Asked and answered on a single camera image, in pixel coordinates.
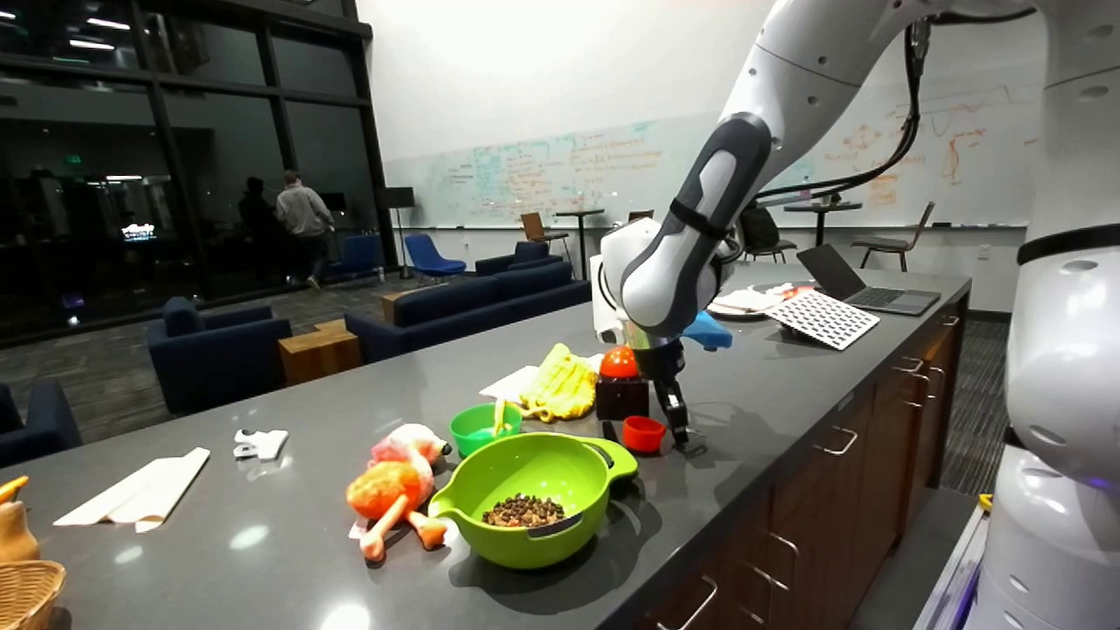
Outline brown food pieces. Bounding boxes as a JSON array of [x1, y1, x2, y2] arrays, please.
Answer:
[[480, 493, 567, 537]]

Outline blue lounge chair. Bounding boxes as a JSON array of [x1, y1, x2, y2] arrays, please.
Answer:
[[403, 231, 467, 279], [327, 229, 388, 283]]

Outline wooden box table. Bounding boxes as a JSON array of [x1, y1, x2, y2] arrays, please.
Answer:
[[277, 314, 365, 387]]

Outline dark round table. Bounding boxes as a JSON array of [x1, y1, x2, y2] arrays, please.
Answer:
[[780, 197, 866, 251]]

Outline gray wooden chair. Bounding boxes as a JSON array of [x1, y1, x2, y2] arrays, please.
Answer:
[[850, 201, 942, 275]]

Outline white plate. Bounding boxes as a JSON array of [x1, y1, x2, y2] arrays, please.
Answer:
[[711, 283, 802, 321]]

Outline white folded paper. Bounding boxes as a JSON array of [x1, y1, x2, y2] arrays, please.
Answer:
[[49, 444, 218, 537]]

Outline whiteboard with writing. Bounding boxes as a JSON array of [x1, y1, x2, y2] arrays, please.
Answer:
[[388, 49, 1053, 234]]

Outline dark open laptop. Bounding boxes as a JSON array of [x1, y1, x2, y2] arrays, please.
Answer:
[[793, 240, 945, 321]]

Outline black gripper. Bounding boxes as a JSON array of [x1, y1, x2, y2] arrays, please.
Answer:
[[633, 331, 695, 455]]

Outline person in dark clothes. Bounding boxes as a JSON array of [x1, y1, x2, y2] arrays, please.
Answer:
[[233, 171, 281, 283]]

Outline pink white plush toy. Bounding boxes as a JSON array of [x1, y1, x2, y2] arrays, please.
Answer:
[[366, 420, 455, 471]]

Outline brown counter cabinet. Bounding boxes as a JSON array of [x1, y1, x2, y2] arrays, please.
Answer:
[[626, 293, 971, 630]]

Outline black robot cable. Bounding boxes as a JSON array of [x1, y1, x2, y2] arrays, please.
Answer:
[[756, 12, 939, 204]]

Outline person in gray hoodie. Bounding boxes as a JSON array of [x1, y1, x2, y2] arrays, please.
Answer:
[[274, 169, 338, 292]]

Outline tall bar table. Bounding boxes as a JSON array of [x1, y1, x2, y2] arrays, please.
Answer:
[[551, 208, 609, 283]]

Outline light green bowl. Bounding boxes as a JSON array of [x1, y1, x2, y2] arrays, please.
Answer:
[[427, 429, 645, 573]]

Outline small green measuring cup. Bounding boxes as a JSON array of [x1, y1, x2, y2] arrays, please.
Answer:
[[449, 398, 527, 462]]

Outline dark blue armchair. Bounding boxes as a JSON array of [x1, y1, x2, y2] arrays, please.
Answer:
[[144, 293, 294, 415]]

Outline orange plush chicken toy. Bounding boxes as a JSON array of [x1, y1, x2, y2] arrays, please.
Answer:
[[341, 458, 462, 570]]

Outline orange button on black box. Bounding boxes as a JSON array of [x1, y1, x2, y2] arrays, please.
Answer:
[[591, 344, 655, 441]]

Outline wooden figure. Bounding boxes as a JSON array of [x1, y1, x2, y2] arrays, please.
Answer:
[[0, 471, 44, 566]]

